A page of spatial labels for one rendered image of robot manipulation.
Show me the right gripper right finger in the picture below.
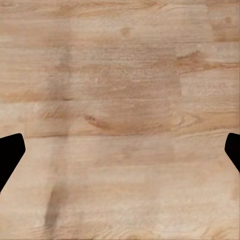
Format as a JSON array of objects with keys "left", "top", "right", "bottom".
[{"left": 224, "top": 132, "right": 240, "bottom": 172}]

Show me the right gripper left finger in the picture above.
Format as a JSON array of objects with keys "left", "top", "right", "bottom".
[{"left": 0, "top": 133, "right": 26, "bottom": 192}]

